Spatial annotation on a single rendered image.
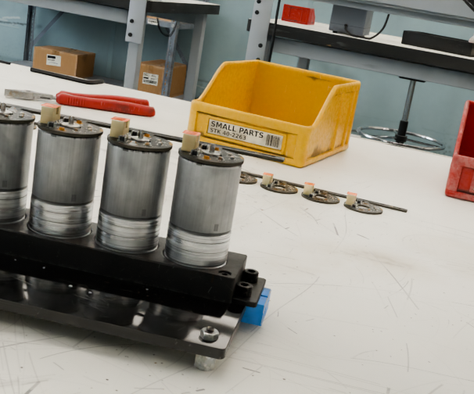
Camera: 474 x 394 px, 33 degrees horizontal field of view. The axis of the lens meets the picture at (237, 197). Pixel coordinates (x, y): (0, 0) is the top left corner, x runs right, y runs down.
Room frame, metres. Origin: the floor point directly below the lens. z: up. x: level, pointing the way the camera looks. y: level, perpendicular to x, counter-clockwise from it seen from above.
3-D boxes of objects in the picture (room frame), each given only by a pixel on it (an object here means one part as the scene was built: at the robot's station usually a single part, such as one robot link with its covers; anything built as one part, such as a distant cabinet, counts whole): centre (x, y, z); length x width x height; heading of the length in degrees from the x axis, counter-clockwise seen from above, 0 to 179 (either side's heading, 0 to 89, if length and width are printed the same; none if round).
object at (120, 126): (0.30, 0.05, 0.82); 0.01 x 0.01 x 0.01; 82
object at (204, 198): (0.30, 0.01, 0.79); 0.02 x 0.02 x 0.05
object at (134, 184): (0.30, 0.04, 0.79); 0.02 x 0.02 x 0.05
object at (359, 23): (2.79, -0.28, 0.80); 0.15 x 0.12 x 0.10; 165
